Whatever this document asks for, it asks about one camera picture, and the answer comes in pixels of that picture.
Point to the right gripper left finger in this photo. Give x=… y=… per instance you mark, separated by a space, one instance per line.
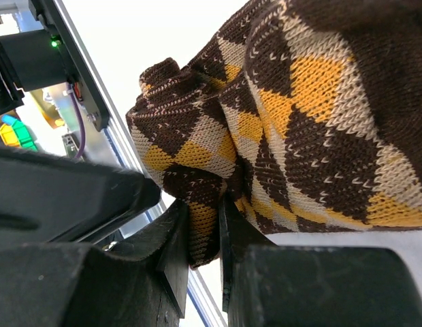
x=148 y=273

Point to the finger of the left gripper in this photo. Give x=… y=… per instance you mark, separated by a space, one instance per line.
x=44 y=198

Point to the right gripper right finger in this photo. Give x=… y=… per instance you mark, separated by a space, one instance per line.
x=235 y=234

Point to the dark brown argyle sock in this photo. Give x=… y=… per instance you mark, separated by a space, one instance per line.
x=308 y=114

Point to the coloured bins under table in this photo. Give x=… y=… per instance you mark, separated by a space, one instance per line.
x=14 y=133

